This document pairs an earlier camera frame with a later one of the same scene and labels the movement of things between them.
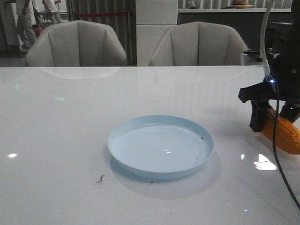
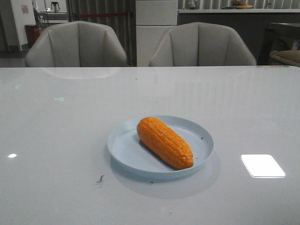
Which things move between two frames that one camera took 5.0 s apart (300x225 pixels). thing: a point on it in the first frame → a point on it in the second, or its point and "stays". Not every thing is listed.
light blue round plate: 158,146 stays
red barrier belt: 101,14 stays
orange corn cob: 285,135 → 164,142
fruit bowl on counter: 237,4 stays
